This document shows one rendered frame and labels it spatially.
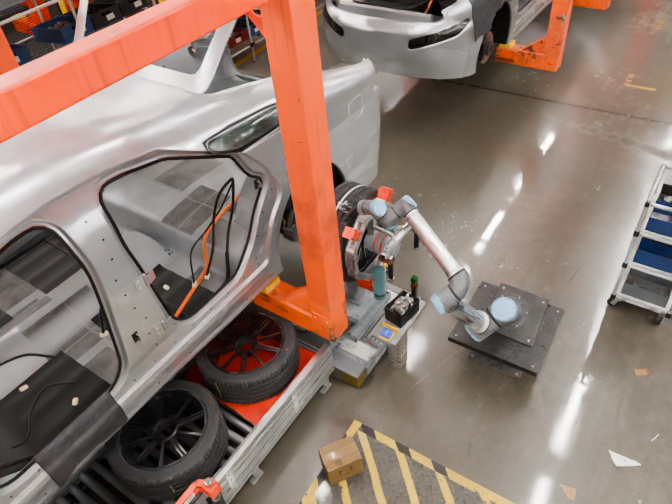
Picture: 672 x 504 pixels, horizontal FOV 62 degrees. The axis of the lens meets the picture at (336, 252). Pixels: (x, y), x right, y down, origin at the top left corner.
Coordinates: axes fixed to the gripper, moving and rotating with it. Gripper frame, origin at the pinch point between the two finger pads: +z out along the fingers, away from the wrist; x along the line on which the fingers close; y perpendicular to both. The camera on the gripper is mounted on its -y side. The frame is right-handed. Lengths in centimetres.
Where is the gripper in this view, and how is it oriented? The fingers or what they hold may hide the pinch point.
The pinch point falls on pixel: (340, 209)
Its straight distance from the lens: 348.7
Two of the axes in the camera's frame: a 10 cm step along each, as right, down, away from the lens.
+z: -5.8, -0.8, 8.1
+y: 4.8, -8.4, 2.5
